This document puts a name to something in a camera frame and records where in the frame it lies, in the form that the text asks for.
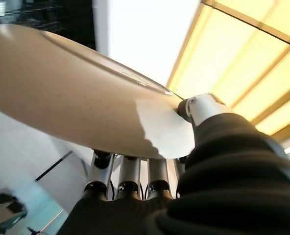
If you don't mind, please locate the beige ceramic plate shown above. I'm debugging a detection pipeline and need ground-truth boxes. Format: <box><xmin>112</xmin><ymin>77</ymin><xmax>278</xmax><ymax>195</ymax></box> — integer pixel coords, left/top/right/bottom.
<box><xmin>0</xmin><ymin>23</ymin><xmax>194</xmax><ymax>160</ymax></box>

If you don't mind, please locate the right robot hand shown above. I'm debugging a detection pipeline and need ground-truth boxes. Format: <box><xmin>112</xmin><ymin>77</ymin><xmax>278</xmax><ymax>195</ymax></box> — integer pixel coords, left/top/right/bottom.
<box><xmin>59</xmin><ymin>93</ymin><xmax>290</xmax><ymax>235</ymax></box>

